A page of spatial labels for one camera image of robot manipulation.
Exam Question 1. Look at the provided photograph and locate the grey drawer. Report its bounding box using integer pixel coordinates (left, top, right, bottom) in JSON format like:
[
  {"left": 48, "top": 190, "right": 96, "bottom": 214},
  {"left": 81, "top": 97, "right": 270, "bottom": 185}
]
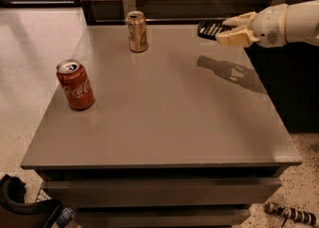
[
  {"left": 44, "top": 177, "right": 281, "bottom": 208},
  {"left": 75, "top": 208, "right": 250, "bottom": 228}
]

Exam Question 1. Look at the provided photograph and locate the upper grey drawer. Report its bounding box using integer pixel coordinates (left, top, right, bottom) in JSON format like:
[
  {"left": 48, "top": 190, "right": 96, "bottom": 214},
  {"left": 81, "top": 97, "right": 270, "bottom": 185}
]
[{"left": 44, "top": 177, "right": 281, "bottom": 208}]

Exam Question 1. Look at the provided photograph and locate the gold soda can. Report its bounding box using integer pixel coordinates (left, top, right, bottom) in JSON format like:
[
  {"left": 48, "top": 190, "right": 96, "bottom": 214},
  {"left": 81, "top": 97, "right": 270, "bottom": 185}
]
[{"left": 126, "top": 11, "right": 149, "bottom": 53}]

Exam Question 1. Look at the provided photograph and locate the black chair part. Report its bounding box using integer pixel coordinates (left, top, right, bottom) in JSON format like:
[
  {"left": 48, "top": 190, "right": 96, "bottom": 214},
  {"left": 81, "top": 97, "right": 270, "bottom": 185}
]
[{"left": 0, "top": 174, "right": 63, "bottom": 228}]

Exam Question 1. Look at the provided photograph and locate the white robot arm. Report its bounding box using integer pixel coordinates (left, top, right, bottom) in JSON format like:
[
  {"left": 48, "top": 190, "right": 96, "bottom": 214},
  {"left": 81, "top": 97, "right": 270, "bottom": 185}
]
[{"left": 215, "top": 0, "right": 319, "bottom": 48}]

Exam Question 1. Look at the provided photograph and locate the red coca-cola can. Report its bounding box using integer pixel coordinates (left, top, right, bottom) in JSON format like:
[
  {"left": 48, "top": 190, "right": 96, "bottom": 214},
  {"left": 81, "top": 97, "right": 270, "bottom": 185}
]
[{"left": 56, "top": 60, "right": 95, "bottom": 111}]

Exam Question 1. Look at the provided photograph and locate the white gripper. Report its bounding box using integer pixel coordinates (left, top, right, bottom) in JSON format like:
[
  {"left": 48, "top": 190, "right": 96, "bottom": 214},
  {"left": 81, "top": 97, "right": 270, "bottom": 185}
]
[{"left": 215, "top": 4, "right": 288, "bottom": 48}]

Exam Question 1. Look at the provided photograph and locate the black rxbar chocolate bar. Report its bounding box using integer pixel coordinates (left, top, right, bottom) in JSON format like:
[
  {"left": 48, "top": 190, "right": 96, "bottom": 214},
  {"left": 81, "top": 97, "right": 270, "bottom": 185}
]
[{"left": 197, "top": 20, "right": 232, "bottom": 41}]

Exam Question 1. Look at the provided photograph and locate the striped cylindrical floor object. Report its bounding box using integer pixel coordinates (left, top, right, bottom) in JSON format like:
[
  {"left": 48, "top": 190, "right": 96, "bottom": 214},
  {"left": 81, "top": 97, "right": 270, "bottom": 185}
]
[{"left": 264, "top": 202, "right": 319, "bottom": 228}]

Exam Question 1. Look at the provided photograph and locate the small blue floor object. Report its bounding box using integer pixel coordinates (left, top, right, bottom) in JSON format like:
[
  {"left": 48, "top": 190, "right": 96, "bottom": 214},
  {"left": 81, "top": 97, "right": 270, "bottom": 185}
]
[{"left": 56, "top": 208, "right": 74, "bottom": 228}]

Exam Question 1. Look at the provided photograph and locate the lower grey drawer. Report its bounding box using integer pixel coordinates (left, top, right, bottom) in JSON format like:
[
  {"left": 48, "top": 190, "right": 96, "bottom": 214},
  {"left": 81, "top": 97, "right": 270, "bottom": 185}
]
[{"left": 75, "top": 208, "right": 250, "bottom": 228}]

